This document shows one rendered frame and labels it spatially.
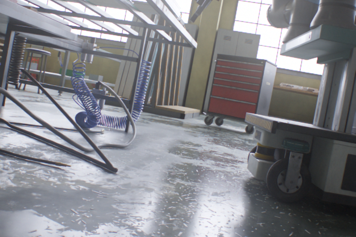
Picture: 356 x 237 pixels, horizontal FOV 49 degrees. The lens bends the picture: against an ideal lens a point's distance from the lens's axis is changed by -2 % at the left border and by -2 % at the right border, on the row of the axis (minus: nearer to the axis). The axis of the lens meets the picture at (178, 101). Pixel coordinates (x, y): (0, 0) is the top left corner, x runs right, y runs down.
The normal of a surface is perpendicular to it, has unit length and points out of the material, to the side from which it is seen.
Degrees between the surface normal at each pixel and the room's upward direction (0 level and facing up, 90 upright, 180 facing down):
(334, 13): 70
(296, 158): 90
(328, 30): 90
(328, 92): 90
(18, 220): 0
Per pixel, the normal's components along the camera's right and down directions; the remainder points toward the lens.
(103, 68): -0.18, -0.01
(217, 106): -0.52, -0.07
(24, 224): 0.18, -0.98
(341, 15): -0.05, -0.33
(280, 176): 0.07, 0.06
